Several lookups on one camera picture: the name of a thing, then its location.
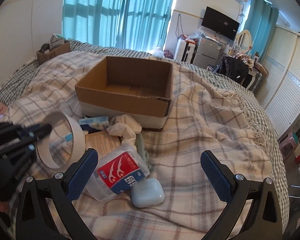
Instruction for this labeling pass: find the black jacket on chair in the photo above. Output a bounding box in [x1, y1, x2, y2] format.
[212, 56, 249, 84]

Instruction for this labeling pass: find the clear floss pick jar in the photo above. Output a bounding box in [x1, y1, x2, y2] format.
[86, 144, 150, 203]

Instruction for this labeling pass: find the teal window curtain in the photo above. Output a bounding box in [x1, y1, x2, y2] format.
[62, 0, 173, 52]

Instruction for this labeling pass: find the white lace cloth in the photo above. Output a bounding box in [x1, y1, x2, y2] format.
[107, 114, 142, 145]

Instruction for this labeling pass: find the light blue earbuds case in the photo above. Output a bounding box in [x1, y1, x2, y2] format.
[130, 178, 165, 209]

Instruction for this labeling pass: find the pink plastic stool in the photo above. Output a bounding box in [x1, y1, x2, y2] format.
[279, 132, 300, 161]

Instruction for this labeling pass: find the oval white mirror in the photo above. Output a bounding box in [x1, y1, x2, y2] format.
[233, 29, 253, 54]

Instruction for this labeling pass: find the black wall television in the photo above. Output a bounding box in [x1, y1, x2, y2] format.
[201, 7, 239, 41]

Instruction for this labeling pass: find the green checked bed sheet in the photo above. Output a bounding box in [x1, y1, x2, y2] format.
[0, 39, 291, 230]

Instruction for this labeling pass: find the teal side curtain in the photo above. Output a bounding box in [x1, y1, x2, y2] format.
[244, 0, 279, 62]

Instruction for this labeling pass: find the white tape roll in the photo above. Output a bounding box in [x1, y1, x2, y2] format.
[36, 112, 85, 172]

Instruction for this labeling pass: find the white louvered wardrobe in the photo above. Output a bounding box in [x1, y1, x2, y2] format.
[256, 26, 300, 139]

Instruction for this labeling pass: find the white plastic bag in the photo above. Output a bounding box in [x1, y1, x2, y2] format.
[149, 47, 165, 57]

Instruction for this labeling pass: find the white suitcase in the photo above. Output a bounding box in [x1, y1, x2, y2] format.
[174, 38, 196, 63]

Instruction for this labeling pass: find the small cardboard box with items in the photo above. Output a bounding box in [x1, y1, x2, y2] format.
[36, 34, 70, 65]

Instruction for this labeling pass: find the silver mini fridge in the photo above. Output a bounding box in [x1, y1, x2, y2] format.
[192, 37, 223, 69]

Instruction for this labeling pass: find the brown paper booklet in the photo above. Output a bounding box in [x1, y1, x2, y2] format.
[85, 130, 121, 159]

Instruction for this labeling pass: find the plaid beige blanket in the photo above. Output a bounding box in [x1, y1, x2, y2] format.
[5, 51, 273, 240]

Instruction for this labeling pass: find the blue white tissue pack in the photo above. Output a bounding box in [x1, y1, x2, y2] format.
[78, 116, 109, 131]

